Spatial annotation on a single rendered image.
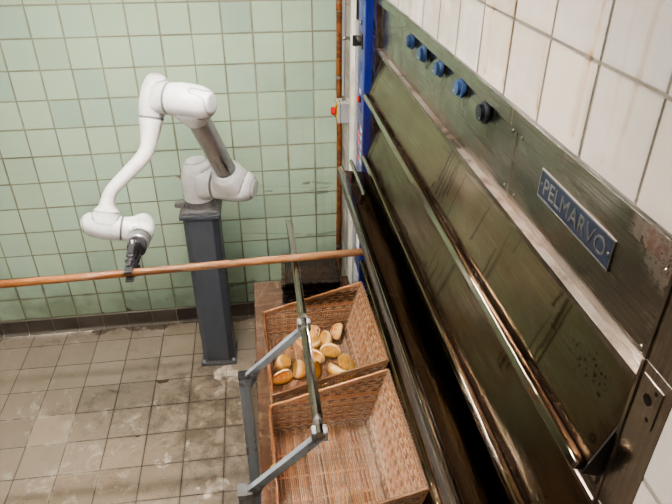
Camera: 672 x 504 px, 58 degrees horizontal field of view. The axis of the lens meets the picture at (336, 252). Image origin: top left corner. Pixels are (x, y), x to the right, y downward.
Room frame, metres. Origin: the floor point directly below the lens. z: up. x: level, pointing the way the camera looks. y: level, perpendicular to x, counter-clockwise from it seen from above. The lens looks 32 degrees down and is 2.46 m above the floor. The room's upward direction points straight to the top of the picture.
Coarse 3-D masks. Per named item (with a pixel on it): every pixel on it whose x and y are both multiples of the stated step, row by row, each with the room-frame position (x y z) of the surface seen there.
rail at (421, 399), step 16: (352, 192) 2.10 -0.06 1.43; (352, 208) 1.98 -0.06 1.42; (368, 240) 1.74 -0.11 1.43; (368, 256) 1.65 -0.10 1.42; (384, 288) 1.46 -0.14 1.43; (384, 304) 1.40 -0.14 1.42; (400, 336) 1.24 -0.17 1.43; (400, 352) 1.19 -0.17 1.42; (416, 384) 1.06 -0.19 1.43; (416, 400) 1.03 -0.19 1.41; (432, 416) 0.96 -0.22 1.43; (432, 432) 0.91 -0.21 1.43; (448, 464) 0.83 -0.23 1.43; (448, 480) 0.79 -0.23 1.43
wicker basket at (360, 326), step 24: (360, 288) 2.30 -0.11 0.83; (264, 312) 2.25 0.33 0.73; (288, 312) 2.27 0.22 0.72; (312, 312) 2.29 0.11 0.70; (336, 312) 2.31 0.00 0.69; (360, 312) 2.22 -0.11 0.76; (264, 336) 2.25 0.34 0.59; (360, 336) 2.12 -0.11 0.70; (336, 360) 2.08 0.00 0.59; (360, 360) 2.03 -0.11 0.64; (384, 360) 1.79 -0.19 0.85; (288, 384) 1.93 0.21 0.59
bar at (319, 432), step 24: (288, 240) 2.18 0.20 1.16; (288, 336) 1.63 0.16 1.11; (264, 360) 1.60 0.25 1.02; (312, 360) 1.43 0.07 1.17; (240, 384) 1.58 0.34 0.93; (312, 384) 1.32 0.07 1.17; (312, 408) 1.23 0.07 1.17; (312, 432) 1.14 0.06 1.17; (288, 456) 1.15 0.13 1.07; (264, 480) 1.13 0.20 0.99
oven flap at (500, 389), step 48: (384, 144) 2.23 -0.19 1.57; (384, 192) 2.02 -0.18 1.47; (432, 240) 1.52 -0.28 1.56; (432, 288) 1.38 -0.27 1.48; (480, 336) 1.09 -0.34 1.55; (480, 384) 1.00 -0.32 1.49; (480, 432) 0.89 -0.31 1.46; (528, 432) 0.81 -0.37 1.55; (528, 480) 0.74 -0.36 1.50; (576, 480) 0.67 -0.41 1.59
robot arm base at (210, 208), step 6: (180, 204) 2.77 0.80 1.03; (186, 204) 2.75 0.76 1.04; (192, 204) 2.72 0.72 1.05; (198, 204) 2.72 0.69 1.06; (204, 204) 2.73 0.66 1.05; (210, 204) 2.75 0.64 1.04; (216, 204) 2.80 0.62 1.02; (186, 210) 2.72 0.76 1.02; (192, 210) 2.72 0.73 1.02; (198, 210) 2.72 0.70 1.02; (204, 210) 2.72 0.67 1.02; (210, 210) 2.73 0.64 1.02; (216, 210) 2.73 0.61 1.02
